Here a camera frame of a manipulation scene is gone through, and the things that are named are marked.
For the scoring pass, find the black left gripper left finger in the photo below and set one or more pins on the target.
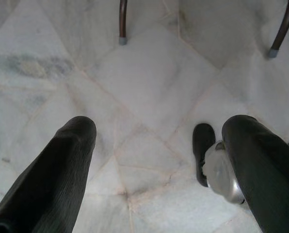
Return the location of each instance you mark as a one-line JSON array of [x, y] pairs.
[[52, 179]]

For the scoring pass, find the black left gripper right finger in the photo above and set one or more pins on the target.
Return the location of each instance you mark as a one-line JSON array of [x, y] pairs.
[[263, 170]]

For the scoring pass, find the silver robot left leg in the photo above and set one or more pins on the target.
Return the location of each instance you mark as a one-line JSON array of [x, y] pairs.
[[220, 172]]

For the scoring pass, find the dark metal table leg frame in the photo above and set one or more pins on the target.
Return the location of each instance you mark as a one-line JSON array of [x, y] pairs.
[[123, 21]]

